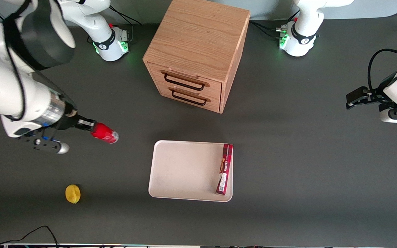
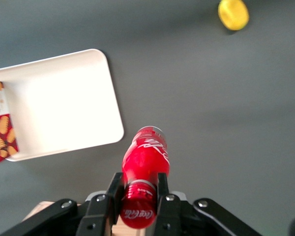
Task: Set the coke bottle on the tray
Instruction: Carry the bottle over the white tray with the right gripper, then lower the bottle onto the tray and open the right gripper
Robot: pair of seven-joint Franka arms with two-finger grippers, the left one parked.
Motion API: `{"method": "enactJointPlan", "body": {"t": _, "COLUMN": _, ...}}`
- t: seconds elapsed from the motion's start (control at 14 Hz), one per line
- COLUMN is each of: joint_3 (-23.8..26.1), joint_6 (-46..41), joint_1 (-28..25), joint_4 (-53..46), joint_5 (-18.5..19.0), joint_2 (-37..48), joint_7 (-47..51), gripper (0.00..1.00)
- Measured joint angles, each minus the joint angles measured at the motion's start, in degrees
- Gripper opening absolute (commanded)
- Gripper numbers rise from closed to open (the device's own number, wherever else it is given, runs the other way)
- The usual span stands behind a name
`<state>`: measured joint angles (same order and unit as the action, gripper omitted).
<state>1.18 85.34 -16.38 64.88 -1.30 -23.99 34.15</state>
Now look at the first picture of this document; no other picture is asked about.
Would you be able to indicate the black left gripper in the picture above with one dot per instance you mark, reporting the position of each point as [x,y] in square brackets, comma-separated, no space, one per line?
[377,93]

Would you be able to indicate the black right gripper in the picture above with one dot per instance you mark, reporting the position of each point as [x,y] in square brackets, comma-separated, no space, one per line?
[71,120]

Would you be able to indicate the red coke bottle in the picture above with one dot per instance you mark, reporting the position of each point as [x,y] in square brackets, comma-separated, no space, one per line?
[104,133]

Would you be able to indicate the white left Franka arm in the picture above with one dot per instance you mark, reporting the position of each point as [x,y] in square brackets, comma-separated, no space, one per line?
[305,20]

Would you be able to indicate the white rectangular tray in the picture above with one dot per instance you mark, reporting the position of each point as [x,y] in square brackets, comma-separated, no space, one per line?
[184,170]

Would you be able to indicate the yellow lemon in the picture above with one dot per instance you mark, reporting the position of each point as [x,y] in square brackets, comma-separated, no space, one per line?
[72,194]

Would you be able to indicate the wooden drawer front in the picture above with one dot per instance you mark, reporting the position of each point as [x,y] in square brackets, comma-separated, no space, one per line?
[191,101]
[188,77]

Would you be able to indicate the wooden drawer cabinet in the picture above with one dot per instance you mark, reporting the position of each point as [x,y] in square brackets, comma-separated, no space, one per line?
[198,38]

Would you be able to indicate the long red snack box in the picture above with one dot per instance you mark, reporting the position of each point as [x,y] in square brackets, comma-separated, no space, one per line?
[225,168]

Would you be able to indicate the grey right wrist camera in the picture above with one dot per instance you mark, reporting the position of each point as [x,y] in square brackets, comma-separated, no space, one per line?
[61,148]

